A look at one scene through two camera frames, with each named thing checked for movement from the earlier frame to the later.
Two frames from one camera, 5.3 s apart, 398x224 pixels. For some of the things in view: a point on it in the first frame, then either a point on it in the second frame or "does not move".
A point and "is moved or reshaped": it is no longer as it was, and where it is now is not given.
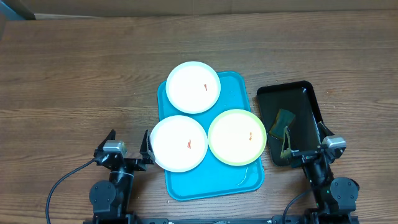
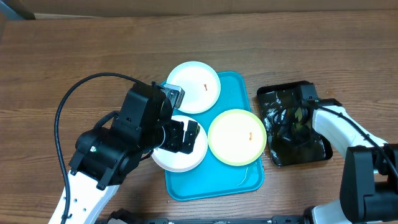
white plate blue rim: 193,87 does not move
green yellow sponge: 283,119 is moved or reshaped
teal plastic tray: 212,178 does not move
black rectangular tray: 293,106 does not move
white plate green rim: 237,137 does not move
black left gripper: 145,150 -> 172,144
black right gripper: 306,156 -> 286,135
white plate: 179,144 does not move
